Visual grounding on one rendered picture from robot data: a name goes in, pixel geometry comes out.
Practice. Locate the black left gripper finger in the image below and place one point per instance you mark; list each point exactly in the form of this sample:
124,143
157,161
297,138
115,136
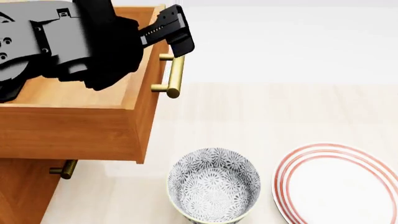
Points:
182,44

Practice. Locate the wooden cabinet drawer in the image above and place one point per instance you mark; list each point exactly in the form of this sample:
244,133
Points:
77,130

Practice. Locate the wooden cabinet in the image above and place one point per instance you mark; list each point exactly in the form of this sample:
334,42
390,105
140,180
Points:
21,193

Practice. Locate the floral patterned grey bowl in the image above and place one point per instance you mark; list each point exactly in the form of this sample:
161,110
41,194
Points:
214,186

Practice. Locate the white plate with red rings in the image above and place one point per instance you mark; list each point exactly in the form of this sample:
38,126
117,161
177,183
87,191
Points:
339,186

